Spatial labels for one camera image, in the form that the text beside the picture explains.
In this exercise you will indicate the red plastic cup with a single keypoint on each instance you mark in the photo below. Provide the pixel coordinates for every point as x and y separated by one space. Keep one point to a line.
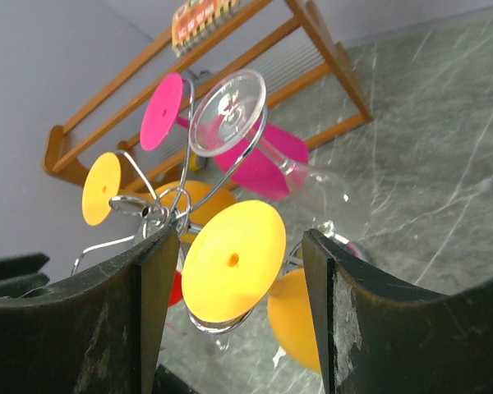
176 293

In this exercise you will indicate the orange spiral notebook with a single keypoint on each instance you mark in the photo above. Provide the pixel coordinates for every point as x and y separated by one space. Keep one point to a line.
194 20

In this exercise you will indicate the small clear purple cup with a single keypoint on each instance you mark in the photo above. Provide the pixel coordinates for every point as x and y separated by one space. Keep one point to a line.
353 248

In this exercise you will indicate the orange wine glass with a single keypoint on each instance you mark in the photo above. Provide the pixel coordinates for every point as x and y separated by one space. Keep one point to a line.
188 205
234 262

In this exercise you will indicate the pink wine glass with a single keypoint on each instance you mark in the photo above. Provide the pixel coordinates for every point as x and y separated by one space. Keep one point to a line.
227 127

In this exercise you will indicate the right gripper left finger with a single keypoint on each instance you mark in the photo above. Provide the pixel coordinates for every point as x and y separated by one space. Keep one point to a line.
98 331

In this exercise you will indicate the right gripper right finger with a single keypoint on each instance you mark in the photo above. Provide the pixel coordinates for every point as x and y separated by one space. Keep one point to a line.
376 333

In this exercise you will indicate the chrome wine glass rack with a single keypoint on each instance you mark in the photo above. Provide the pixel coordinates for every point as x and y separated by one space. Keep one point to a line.
162 114

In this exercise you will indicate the orange wine glass front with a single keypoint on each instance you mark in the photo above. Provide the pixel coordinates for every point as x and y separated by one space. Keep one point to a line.
234 262

